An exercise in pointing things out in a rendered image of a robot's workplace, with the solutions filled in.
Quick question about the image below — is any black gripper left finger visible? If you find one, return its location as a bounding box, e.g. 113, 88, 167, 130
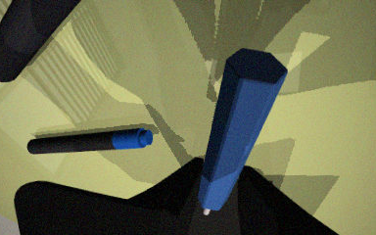
14, 158, 204, 235

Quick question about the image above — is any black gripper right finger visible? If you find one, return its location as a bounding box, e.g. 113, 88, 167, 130
238, 165, 339, 235

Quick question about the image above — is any black marker with blue cap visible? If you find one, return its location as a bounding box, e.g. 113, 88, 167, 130
27, 128, 153, 155

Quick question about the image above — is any black cylinder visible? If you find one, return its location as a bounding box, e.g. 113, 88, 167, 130
0, 0, 81, 82

